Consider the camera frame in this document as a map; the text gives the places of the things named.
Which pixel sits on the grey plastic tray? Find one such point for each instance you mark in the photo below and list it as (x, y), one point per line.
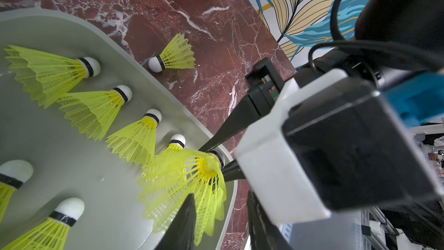
(69, 164)

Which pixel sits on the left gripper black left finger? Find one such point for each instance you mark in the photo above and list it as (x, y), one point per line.
(180, 234)

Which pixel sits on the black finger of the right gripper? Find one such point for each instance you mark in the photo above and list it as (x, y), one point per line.
(233, 172)
(242, 116)

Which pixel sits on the green shuttlecock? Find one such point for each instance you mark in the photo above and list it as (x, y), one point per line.
(47, 77)
(176, 144)
(136, 142)
(51, 234)
(93, 112)
(177, 54)
(168, 179)
(14, 174)

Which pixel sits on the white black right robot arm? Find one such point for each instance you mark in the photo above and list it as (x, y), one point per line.
(404, 42)

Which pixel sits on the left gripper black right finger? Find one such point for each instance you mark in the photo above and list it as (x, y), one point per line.
(263, 234)

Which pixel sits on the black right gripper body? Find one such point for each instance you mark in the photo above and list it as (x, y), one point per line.
(266, 83)

